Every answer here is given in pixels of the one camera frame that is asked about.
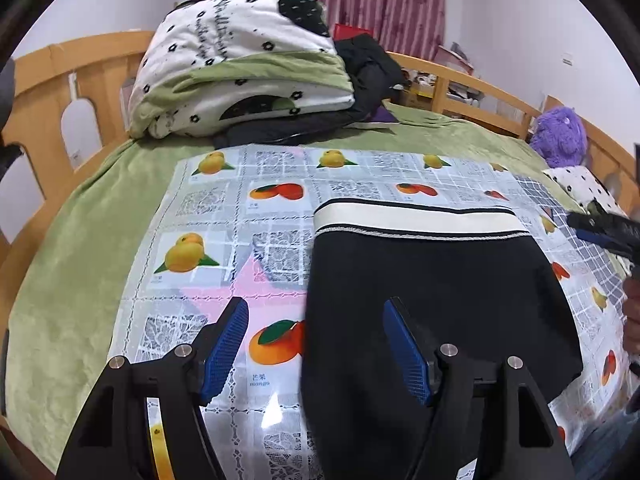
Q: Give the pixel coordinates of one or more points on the purple plush toy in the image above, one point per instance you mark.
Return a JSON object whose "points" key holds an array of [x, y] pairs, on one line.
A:
{"points": [[560, 135]]}

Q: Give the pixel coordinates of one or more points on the wooden bed frame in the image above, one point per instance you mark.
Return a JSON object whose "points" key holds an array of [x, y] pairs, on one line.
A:
{"points": [[105, 65]]}

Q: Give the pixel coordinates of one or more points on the green fleece blanket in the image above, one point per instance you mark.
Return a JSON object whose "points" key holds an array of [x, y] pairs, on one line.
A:
{"points": [[75, 260]]}

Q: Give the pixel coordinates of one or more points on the pile of boxes and papers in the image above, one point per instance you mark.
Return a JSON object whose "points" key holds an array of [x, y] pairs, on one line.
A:
{"points": [[460, 85]]}

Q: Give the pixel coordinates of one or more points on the dark grey object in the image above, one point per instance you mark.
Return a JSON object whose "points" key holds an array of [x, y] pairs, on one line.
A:
{"points": [[7, 110]]}

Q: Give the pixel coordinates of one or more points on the person's leg in jeans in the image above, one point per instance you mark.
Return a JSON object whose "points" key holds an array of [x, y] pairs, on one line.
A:
{"points": [[610, 445]]}

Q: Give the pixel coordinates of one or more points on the purple book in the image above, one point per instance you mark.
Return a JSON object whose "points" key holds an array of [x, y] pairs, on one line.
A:
{"points": [[381, 114]]}

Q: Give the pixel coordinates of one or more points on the black pants with white waistband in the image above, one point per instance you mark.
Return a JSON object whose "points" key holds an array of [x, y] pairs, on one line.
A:
{"points": [[425, 270]]}

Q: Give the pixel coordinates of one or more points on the pile of black clothes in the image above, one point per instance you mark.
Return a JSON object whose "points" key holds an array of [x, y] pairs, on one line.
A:
{"points": [[370, 65]]}

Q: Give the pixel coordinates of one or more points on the person's right hand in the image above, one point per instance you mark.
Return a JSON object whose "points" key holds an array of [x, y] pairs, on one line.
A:
{"points": [[632, 315]]}

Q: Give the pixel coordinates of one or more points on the fruit print plastic tablecloth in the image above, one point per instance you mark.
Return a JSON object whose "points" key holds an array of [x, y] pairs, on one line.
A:
{"points": [[280, 210]]}

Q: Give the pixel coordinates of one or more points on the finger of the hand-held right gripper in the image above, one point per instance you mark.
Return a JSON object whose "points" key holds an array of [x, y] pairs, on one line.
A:
{"points": [[582, 220], [590, 236]]}

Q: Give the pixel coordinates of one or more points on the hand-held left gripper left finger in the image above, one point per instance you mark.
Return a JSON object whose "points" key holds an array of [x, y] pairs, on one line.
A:
{"points": [[227, 347]]}

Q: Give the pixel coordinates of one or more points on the red box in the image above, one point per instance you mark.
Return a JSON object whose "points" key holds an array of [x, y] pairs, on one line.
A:
{"points": [[345, 31]]}

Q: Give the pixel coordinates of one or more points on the white wall socket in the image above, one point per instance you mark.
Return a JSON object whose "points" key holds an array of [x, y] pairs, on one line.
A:
{"points": [[566, 58]]}

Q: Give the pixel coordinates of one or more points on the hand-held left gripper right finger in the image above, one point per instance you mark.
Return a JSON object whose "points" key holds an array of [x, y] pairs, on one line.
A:
{"points": [[407, 355]]}

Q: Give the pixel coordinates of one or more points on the white spotted pillow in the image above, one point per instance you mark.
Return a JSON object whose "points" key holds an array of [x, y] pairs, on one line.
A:
{"points": [[580, 182]]}

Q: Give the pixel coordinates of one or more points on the folded white and green quilt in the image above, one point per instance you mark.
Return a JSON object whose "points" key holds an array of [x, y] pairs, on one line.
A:
{"points": [[240, 25]]}

